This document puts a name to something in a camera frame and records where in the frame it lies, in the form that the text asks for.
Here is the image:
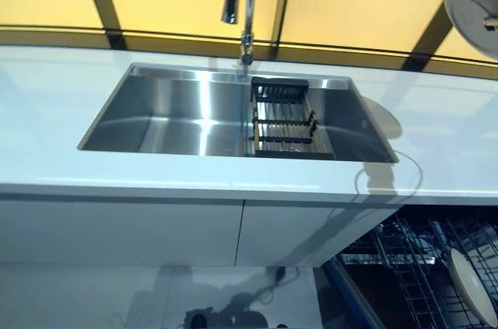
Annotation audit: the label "narrow white cabinet door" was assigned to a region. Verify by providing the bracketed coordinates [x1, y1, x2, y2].
[235, 200, 398, 270]

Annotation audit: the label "black dish drying rack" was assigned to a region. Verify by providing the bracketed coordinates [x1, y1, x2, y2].
[248, 75, 337, 159]

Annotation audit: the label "open dishwasher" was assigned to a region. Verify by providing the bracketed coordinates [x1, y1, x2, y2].
[314, 212, 498, 329]

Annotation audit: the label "dark window frame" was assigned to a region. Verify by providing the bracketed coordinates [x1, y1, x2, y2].
[0, 0, 498, 73]

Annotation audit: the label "deep cream plate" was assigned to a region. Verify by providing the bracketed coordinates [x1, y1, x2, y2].
[447, 247, 498, 327]

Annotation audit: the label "dark wire dishwasher rack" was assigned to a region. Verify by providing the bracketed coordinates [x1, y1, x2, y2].
[338, 214, 498, 329]

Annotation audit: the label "wide white cabinet door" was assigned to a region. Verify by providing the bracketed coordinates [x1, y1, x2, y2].
[0, 198, 245, 268]

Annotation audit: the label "stainless steel sink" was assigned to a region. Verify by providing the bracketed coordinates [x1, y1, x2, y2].
[76, 62, 400, 164]

